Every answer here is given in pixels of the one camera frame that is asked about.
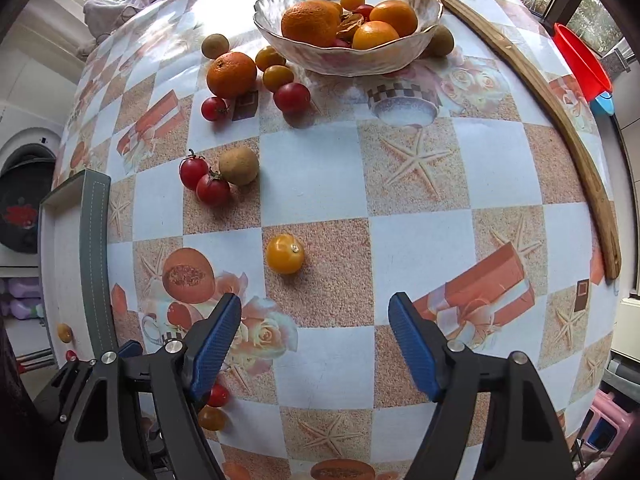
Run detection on red tomato with stem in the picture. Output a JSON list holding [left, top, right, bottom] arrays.
[[195, 170, 231, 207], [179, 150, 209, 191]]

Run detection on brown round kiwi fruit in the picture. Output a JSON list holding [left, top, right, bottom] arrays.
[[218, 146, 259, 186]]

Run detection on pink plastic stool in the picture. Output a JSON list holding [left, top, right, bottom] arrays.
[[580, 390, 637, 453]]

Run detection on green grey tray box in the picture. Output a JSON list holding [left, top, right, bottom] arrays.
[[38, 169, 118, 367]]

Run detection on white washing machine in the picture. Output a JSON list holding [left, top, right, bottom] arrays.
[[1, 102, 62, 278]]

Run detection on blue plastic basin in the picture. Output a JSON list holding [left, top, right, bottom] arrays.
[[590, 91, 615, 116]]

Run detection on small red cherry tomato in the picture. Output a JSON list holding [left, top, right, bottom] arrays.
[[201, 96, 228, 122]]

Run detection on red plastic bucket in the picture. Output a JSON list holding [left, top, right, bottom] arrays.
[[552, 23, 613, 102]]

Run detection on long wooden board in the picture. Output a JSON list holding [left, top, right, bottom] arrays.
[[369, 0, 623, 282]]

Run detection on large orange on table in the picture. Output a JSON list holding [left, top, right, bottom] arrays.
[[206, 52, 257, 99]]

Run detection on red tomato near orange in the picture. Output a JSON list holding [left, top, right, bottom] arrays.
[[273, 82, 311, 114]]

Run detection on kiwi beside bowl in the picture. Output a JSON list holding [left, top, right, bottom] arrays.
[[421, 25, 454, 58]]

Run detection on kiwi left of orange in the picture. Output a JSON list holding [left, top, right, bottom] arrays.
[[201, 34, 230, 60]]

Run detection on orange in bowl front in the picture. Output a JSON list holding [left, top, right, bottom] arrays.
[[352, 21, 399, 50]]

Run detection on orange in bowl right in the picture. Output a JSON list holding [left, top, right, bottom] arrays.
[[369, 0, 418, 37]]

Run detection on large orange in bowl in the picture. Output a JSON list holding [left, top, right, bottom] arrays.
[[281, 0, 342, 48]]

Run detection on clear glass fruit bowl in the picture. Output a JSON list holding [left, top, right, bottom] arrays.
[[254, 0, 444, 77]]

